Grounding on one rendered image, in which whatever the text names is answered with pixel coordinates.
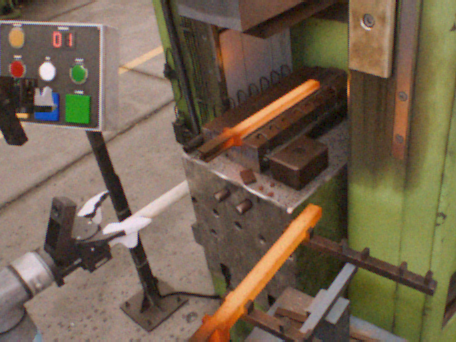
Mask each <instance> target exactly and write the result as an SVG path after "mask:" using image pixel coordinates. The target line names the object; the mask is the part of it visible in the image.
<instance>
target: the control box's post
mask: <svg viewBox="0 0 456 342"><path fill-rule="evenodd" d="M85 132H86V134H87V137H88V140H89V142H90V144H91V148H92V151H93V154H94V156H95V158H96V161H97V164H98V167H99V169H100V171H101V174H102V176H103V179H104V182H105V184H106V186H107V191H109V197H110V199H111V202H112V205H113V207H114V210H115V211H117V212H122V211H123V210H125V209H127V205H126V203H125V200H124V198H123V192H122V189H121V186H120V184H119V181H118V178H117V175H116V172H115V170H114V168H113V165H112V162H111V159H110V156H109V154H108V151H107V145H106V141H105V139H104V136H103V133H102V131H92V130H85ZM116 215H117V217H118V220H119V223H122V222H123V221H124V220H126V219H127V218H129V217H130V213H129V211H127V212H124V213H122V214H121V215H120V214H116ZM129 251H130V254H131V256H132V258H133V261H134V263H135V265H137V266H140V265H141V264H143V263H144V262H145V261H146V260H145V257H144V254H143V252H142V249H141V246H140V243H139V240H138V238H137V244H136V246H135V247H132V248H129ZM135 269H136V270H137V274H138V276H139V279H140V282H141V284H142V286H143V289H144V292H146V293H147V294H148V296H149V301H150V304H151V306H152V307H154V306H155V305H154V303H153V300H152V298H151V293H152V292H154V294H155V295H156V297H158V296H157V293H156V290H155V287H154V284H153V282H152V280H151V276H150V270H149V268H148V266H147V263H146V264H145V265H144V266H142V267H141V268H136V267H135Z"/></svg>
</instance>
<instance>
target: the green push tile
mask: <svg viewBox="0 0 456 342"><path fill-rule="evenodd" d="M90 112H91V96H79V95H66V122H69V123H79V124H90Z"/></svg>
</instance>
